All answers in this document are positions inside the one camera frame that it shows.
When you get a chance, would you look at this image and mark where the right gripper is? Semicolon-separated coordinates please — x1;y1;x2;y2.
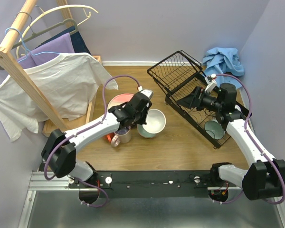
176;85;223;113

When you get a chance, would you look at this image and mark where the green beige bowl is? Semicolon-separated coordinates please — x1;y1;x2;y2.
137;124;160;138

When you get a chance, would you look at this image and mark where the pink white plate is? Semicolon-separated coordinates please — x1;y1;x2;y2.
107;93;133;110

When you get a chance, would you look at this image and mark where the white orange bowl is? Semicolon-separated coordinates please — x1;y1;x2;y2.
142;109;166;134

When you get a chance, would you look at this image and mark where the pink mug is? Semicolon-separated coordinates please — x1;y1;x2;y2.
111;127;132;147

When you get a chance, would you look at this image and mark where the orange mug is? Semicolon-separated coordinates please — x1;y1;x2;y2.
104;133;115;143

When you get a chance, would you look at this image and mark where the plain white bowl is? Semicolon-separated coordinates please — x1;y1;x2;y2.
235;105;241;112

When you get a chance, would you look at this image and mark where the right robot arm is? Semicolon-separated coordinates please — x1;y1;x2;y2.
177;83;285;204

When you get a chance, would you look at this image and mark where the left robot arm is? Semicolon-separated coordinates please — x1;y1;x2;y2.
41;89;153;188

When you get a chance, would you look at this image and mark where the wooden clothes rack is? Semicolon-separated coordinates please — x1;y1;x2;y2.
0;0;102;138

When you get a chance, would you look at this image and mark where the teal bowl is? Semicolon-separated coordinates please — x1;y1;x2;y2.
204;120;225;140

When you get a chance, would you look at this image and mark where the blue cloth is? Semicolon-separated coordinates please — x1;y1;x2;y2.
202;47;245;77

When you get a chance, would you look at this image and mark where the white t-shirt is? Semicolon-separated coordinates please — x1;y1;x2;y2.
0;53;118;142

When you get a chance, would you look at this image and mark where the navy garment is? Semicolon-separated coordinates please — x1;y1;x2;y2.
38;26;91;54

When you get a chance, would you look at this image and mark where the purple shirt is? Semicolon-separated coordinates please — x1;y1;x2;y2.
17;33;74;69

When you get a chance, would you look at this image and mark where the cream hanger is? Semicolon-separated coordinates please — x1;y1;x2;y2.
14;0;99;58

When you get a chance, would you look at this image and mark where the grey hanger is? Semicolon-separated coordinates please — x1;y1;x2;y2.
0;19;78;71

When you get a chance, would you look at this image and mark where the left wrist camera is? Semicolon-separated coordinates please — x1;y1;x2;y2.
137;86;153;99

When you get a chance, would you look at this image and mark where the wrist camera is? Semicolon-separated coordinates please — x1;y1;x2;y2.
137;86;153;99
205;74;217;93

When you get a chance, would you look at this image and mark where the black wire dish rack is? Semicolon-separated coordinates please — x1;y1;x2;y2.
147;50;250;149

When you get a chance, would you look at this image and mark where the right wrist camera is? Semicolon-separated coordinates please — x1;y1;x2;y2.
205;74;217;93

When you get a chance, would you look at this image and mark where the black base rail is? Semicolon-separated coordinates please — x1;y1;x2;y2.
68;170;238;199

